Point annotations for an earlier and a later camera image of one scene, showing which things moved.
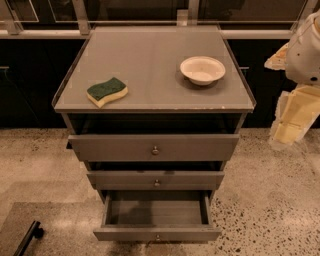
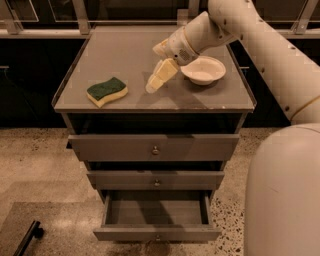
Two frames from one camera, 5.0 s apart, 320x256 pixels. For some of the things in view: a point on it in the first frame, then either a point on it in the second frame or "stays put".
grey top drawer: (153, 147) stays put
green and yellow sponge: (101, 93) stays put
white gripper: (304, 56) -> (177, 46)
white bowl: (202, 70) stays put
